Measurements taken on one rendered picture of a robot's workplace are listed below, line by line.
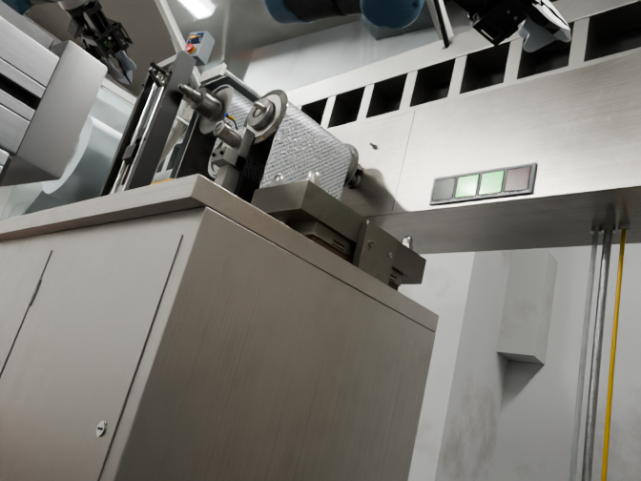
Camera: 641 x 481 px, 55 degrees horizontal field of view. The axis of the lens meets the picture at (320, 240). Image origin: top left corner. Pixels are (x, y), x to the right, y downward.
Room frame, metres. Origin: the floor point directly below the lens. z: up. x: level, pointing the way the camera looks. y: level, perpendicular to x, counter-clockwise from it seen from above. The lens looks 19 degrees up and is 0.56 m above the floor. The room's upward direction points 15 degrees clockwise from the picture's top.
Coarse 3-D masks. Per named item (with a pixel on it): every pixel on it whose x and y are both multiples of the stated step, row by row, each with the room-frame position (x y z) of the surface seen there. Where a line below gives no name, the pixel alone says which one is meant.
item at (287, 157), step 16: (272, 144) 1.24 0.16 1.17; (288, 144) 1.26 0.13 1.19; (272, 160) 1.24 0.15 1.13; (288, 160) 1.27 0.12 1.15; (304, 160) 1.30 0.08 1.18; (320, 160) 1.33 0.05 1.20; (272, 176) 1.25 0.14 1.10; (288, 176) 1.28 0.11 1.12; (304, 176) 1.31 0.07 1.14; (320, 176) 1.34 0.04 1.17; (336, 176) 1.37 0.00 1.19; (336, 192) 1.38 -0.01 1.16
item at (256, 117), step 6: (264, 102) 1.26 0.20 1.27; (270, 102) 1.25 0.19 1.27; (252, 108) 1.29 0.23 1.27; (270, 108) 1.24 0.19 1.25; (252, 114) 1.28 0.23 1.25; (258, 114) 1.26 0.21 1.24; (264, 114) 1.24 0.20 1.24; (270, 114) 1.25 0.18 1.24; (252, 120) 1.27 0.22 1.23; (258, 120) 1.25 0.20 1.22; (264, 120) 1.25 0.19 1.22; (252, 126) 1.27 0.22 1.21; (258, 126) 1.27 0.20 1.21; (264, 126) 1.26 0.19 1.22
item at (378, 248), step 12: (372, 228) 1.17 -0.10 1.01; (360, 240) 1.17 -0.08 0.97; (372, 240) 1.17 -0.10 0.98; (384, 240) 1.20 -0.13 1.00; (396, 240) 1.22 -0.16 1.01; (360, 252) 1.16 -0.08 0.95; (372, 252) 1.18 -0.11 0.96; (384, 252) 1.21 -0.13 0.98; (360, 264) 1.16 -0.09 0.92; (372, 264) 1.19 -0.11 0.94; (384, 264) 1.21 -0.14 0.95; (384, 276) 1.22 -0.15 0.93
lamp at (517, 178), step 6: (522, 168) 1.14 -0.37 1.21; (528, 168) 1.12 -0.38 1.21; (510, 174) 1.15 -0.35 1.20; (516, 174) 1.14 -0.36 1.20; (522, 174) 1.13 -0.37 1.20; (528, 174) 1.12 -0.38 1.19; (510, 180) 1.15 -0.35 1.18; (516, 180) 1.14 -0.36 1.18; (522, 180) 1.13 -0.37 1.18; (510, 186) 1.15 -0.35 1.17; (516, 186) 1.14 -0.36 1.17; (522, 186) 1.13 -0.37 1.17
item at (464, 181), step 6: (462, 180) 1.24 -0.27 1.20; (468, 180) 1.23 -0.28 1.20; (474, 180) 1.22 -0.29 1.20; (462, 186) 1.24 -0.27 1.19; (468, 186) 1.23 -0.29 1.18; (474, 186) 1.22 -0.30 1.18; (456, 192) 1.25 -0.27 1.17; (462, 192) 1.24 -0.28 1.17; (468, 192) 1.22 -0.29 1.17; (474, 192) 1.21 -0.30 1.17
